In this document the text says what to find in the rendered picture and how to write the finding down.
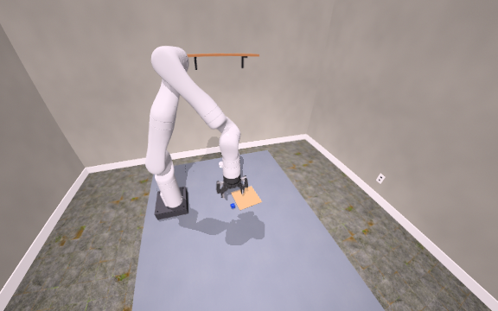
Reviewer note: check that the tan flat mat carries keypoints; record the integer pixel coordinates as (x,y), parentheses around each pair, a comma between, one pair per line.
(249,198)

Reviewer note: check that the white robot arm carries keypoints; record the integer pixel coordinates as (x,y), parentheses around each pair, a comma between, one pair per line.
(171,64)

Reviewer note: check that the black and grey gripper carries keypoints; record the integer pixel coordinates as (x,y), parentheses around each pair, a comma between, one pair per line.
(231,184)

